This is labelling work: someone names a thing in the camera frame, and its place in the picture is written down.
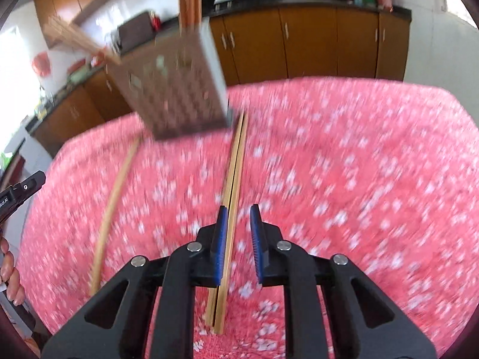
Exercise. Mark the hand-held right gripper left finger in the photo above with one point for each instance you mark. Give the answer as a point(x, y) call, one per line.
point(176, 299)

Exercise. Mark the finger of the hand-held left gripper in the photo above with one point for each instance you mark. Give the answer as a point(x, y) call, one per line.
point(30, 185)

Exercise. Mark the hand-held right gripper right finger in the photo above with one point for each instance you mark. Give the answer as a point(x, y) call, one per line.
point(303, 299)

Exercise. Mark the beige perforated utensil holder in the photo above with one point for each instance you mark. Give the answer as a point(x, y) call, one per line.
point(176, 93)

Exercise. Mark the person's left hand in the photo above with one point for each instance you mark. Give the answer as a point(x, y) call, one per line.
point(11, 273)

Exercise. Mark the red hanging plastic bag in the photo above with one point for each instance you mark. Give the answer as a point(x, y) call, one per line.
point(42, 65)

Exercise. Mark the red floral tablecloth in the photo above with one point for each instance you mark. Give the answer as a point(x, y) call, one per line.
point(336, 179)

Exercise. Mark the dark wooden cutting board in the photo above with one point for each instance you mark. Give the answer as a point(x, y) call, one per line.
point(134, 30)

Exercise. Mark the small red bottle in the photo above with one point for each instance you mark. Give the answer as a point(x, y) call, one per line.
point(155, 21)

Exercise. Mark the wooden base cabinets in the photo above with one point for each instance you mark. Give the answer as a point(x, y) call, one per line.
point(310, 45)

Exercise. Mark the black gas stove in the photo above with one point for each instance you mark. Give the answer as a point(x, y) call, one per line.
point(224, 4)

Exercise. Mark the black kitchen countertop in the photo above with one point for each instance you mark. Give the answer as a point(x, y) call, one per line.
point(299, 0)

